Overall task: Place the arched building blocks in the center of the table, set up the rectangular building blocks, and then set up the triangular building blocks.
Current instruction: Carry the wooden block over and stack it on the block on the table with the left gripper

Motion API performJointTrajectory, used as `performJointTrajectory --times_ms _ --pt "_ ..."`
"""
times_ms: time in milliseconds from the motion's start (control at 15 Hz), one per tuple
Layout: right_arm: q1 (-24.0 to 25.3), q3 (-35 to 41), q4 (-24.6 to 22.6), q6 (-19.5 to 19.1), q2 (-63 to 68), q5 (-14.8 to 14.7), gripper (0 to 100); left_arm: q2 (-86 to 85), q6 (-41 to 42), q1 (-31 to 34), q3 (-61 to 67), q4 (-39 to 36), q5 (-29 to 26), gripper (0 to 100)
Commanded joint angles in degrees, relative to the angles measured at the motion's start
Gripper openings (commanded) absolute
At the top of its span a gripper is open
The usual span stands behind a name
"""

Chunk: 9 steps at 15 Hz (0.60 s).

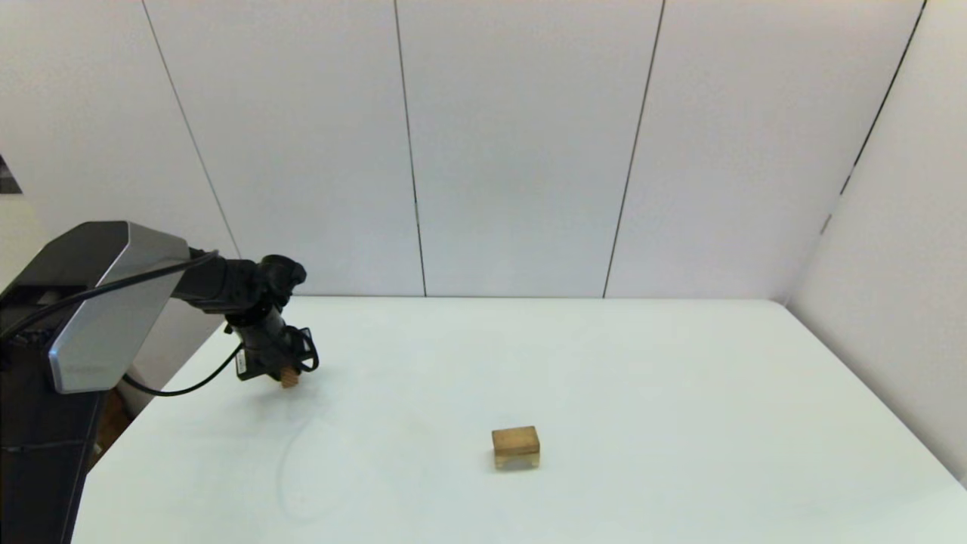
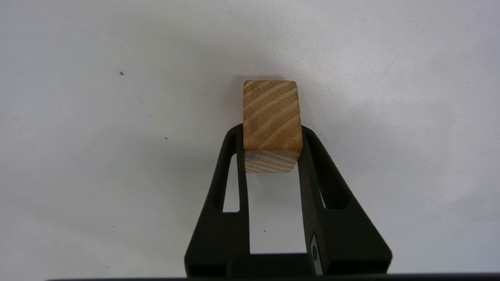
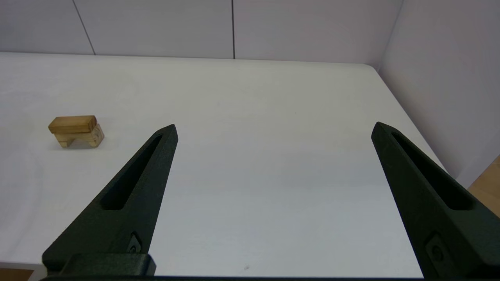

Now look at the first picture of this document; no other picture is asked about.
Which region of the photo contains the rectangular wooden building block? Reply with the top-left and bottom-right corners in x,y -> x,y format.
491,425 -> 541,456

